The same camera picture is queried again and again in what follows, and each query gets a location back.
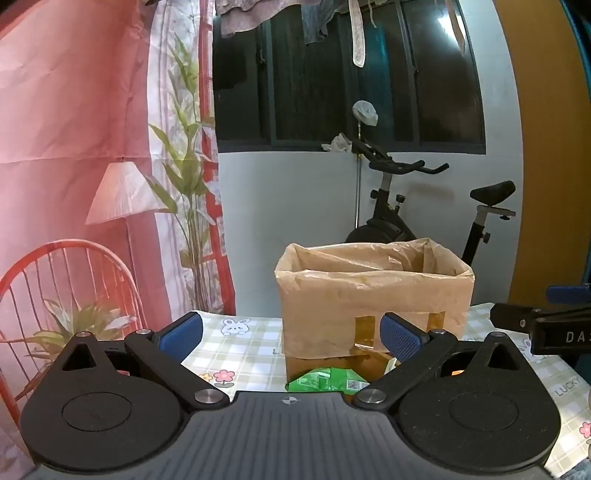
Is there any black exercise bike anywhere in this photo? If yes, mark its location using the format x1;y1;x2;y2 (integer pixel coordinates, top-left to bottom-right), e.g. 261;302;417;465
344;138;517;266

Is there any hanging blue grey garment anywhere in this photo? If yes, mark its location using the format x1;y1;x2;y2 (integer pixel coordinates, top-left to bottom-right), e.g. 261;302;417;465
301;0;339;45

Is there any dark glass window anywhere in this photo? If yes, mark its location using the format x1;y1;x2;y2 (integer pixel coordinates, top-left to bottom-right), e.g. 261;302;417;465
212;0;488;155

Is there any cardboard box with plastic liner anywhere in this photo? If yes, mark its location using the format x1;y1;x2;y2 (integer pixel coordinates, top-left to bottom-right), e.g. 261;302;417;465
274;237;475;387

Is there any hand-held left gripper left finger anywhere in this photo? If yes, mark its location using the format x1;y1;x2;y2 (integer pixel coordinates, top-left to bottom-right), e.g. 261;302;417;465
60;311;230;411

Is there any hanging white strap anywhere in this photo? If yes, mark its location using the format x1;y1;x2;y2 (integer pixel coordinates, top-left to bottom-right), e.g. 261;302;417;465
348;0;366;68

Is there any brown wooden door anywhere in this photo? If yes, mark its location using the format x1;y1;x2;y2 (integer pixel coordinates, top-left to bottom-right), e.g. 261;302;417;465
509;0;591;306

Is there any crumpled white tissue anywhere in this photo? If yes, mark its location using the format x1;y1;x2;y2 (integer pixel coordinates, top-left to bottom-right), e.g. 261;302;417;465
322;133;354;153

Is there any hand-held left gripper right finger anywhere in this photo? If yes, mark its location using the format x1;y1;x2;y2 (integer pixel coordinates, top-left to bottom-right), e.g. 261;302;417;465
353;311;525;411

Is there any hanging purple grey garment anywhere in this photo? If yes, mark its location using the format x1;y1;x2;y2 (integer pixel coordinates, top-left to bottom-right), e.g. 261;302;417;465
216;0;289;38

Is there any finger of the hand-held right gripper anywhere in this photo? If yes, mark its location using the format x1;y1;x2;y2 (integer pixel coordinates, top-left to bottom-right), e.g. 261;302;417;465
490;302;543;334
546;285;591;305

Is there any checked rabbit print tablecloth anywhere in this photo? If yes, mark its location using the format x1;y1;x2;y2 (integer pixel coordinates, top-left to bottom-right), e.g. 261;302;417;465
181;302;591;480

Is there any green snack packet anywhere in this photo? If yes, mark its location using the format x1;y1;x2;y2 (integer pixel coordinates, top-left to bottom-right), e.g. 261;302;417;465
287;367;370;393

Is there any thin metal pole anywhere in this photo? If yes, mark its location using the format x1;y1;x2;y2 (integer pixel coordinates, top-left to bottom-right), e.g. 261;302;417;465
354;115;362;232

